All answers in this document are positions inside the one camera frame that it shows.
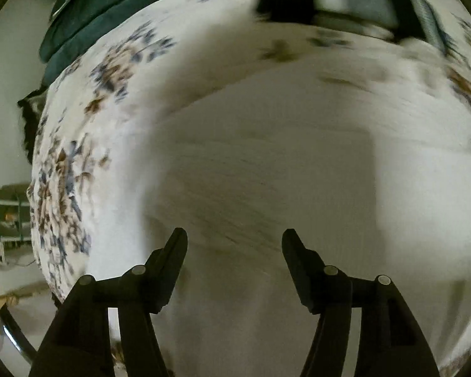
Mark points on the floral fleece blanket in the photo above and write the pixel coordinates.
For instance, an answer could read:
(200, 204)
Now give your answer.
(91, 167)

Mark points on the green metal rack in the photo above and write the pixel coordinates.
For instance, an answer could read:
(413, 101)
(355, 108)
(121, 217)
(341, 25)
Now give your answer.
(15, 226)

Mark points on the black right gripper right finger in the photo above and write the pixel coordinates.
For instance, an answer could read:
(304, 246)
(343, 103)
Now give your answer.
(391, 341)

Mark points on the white knit sweater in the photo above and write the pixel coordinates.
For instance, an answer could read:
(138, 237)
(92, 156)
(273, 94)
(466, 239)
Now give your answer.
(366, 154)

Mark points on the dark green patterned folded sweater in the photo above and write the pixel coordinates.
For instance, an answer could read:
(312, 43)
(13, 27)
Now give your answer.
(419, 20)

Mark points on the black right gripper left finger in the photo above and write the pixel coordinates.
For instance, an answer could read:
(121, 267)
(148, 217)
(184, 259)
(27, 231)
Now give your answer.
(78, 341)

